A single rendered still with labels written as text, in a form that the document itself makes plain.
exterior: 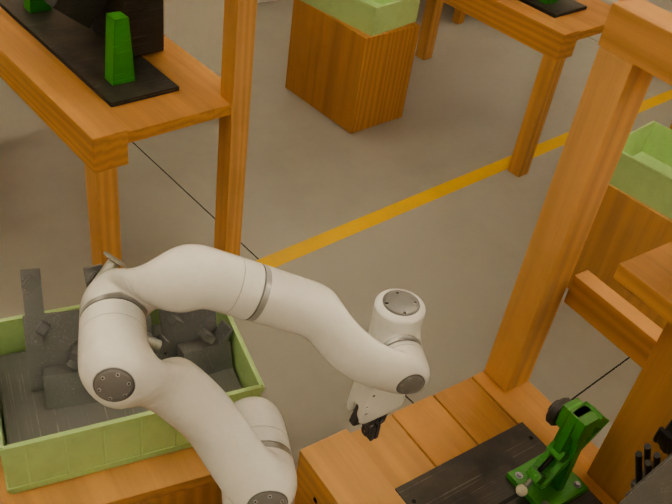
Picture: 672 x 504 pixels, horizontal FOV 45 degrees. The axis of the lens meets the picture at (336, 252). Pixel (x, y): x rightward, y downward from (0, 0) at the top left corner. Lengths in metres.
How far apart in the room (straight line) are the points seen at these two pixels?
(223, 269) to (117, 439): 0.91
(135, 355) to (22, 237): 2.89
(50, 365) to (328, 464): 0.74
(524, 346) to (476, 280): 1.89
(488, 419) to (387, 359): 0.98
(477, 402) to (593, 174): 0.72
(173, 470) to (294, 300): 0.95
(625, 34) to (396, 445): 1.08
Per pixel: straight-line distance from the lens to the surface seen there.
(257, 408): 1.50
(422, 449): 2.07
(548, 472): 1.98
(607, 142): 1.81
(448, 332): 3.69
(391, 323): 1.28
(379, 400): 1.43
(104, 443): 2.00
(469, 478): 2.02
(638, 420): 1.98
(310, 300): 1.22
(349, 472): 1.96
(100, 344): 1.18
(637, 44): 1.71
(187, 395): 1.30
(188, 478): 2.06
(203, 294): 1.16
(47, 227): 4.09
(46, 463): 2.01
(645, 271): 1.69
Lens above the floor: 2.47
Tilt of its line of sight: 38 degrees down
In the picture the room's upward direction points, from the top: 9 degrees clockwise
